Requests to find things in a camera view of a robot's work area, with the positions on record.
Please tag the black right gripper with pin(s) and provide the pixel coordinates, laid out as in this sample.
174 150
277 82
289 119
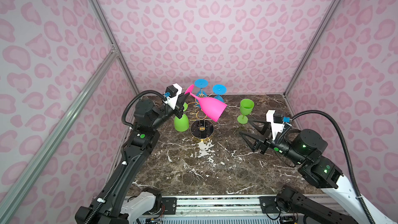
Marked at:
266 143

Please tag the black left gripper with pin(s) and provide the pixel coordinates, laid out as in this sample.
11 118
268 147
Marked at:
179 110

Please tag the green wine glass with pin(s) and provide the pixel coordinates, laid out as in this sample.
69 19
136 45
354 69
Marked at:
182 124
246 107

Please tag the magenta wine glass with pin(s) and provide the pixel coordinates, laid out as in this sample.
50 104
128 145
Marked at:
211 107

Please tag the blue wine glass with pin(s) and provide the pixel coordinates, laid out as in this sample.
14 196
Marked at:
201 84
219 90

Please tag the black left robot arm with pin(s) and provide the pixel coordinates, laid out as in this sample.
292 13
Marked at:
130 161

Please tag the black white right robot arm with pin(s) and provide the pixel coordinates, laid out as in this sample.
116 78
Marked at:
305 151

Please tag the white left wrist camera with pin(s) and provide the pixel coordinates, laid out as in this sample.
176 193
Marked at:
171 95

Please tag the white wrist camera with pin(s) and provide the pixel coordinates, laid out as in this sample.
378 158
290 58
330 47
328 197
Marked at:
277 120
171 95

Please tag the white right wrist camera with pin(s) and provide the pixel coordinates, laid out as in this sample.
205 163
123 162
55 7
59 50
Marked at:
277 120

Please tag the gold wire glass rack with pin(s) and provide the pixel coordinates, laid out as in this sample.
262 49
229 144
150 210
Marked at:
201 126

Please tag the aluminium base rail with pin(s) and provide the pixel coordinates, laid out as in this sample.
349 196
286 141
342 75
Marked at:
217 205

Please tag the aluminium frame left post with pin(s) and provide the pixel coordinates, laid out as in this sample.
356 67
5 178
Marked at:
104 23

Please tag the aluminium frame post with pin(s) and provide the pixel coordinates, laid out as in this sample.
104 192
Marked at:
104 23
324 23

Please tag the aluminium frame right post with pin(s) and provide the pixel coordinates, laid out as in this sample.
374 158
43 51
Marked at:
324 23

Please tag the aluminium frame left diagonal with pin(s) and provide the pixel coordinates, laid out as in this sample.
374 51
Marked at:
31 173

